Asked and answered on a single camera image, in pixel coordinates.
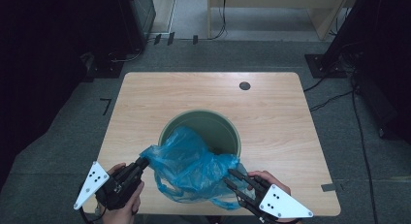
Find person's left hand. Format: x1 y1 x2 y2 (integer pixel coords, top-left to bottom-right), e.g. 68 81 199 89
101 162 145 224

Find black curtain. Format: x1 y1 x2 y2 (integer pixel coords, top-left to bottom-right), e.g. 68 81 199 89
323 0 411 144
0 0 130 189

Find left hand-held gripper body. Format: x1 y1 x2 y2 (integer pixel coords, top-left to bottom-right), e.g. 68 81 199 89
73 161 144 211

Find dark cabinet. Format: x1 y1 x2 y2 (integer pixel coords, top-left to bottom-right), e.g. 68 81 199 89
115 0 157 53

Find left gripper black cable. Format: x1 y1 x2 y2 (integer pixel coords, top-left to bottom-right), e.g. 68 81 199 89
79 206 105 224

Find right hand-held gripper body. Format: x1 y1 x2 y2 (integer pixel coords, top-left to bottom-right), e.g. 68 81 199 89
238 183 314 223

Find long black floor cable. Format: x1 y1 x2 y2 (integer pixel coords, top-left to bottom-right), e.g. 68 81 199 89
350 74 379 224

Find green plastic bin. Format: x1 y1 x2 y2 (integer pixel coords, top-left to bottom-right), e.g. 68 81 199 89
158 109 242 160

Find blue plastic bag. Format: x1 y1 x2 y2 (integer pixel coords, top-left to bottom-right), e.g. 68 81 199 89
139 125 256 210

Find person's dark trousers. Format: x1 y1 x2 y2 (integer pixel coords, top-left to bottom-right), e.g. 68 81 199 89
142 214 260 224

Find black stand base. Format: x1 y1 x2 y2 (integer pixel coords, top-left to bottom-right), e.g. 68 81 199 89
304 52 348 79
84 52 125 80

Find black hanging cable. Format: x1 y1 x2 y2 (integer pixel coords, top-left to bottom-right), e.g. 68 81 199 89
209 0 228 41

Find person's right hand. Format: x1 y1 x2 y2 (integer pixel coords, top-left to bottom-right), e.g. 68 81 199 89
246 170 292 196

